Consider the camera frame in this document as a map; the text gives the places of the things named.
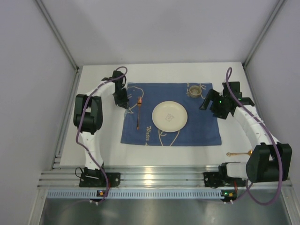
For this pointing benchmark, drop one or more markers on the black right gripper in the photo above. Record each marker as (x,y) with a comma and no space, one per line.
(212,101)

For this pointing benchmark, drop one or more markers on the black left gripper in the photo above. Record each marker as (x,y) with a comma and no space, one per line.
(121,100)

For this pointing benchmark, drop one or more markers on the small glass cup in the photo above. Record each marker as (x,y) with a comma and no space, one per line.
(195,91)

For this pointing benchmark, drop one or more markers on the copper fork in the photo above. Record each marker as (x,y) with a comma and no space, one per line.
(139,103)

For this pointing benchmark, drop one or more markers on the blue cloth placemat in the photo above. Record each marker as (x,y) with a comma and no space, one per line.
(201,128)

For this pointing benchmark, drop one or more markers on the cream ceramic plate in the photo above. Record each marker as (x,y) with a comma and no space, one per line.
(169,116)

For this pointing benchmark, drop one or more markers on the gold spoon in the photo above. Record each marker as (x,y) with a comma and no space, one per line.
(230,154)

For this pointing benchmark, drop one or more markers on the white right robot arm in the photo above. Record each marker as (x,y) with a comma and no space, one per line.
(270,159)

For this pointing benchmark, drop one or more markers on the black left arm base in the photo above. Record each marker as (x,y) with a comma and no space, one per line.
(96,179)

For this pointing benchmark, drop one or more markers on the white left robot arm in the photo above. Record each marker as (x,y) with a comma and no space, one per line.
(88,114)

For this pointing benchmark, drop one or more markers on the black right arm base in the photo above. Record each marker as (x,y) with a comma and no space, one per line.
(216,180)

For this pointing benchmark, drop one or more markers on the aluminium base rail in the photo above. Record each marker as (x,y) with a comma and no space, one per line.
(133,177)

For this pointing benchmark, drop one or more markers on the right corner frame post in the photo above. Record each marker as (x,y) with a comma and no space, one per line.
(264,31)

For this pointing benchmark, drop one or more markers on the corner frame post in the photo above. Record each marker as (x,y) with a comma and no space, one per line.
(264,31)
(42,8)

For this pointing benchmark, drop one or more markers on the slotted cable duct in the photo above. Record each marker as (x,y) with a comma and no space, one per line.
(142,194)

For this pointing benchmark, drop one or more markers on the left corner frame post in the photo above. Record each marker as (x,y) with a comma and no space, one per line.
(42,8)

